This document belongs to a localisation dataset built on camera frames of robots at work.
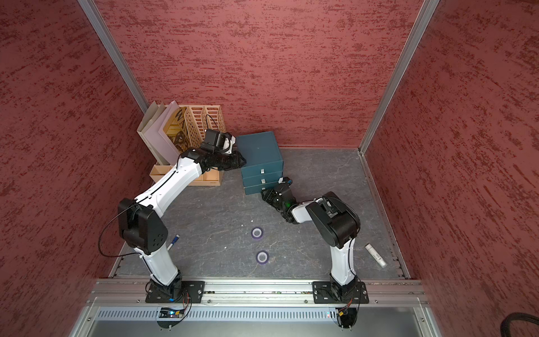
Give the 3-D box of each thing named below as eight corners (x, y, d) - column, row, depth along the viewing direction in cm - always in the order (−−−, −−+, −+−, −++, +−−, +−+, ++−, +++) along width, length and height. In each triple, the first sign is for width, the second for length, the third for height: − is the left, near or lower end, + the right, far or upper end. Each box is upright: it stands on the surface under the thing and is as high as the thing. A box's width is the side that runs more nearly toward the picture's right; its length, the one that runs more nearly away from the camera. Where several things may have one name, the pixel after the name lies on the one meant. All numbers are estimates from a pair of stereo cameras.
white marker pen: (382, 268, 82) (384, 267, 80) (363, 246, 88) (365, 244, 86) (385, 266, 83) (387, 265, 81) (366, 244, 88) (368, 242, 86)
